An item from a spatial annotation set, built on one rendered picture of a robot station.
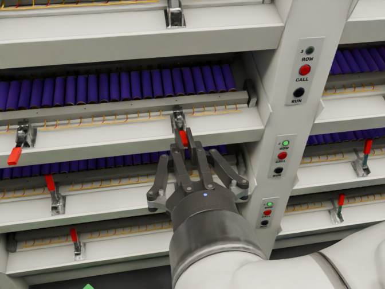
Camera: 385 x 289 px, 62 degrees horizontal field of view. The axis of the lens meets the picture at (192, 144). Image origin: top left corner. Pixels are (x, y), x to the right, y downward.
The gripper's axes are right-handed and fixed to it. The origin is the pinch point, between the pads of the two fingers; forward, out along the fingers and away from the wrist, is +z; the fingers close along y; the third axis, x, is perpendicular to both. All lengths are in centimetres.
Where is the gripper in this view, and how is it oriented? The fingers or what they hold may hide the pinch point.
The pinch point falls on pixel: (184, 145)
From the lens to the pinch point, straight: 50.9
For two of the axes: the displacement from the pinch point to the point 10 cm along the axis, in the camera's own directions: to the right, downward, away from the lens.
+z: -1.5, -4.8, 8.7
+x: -0.4, -8.7, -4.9
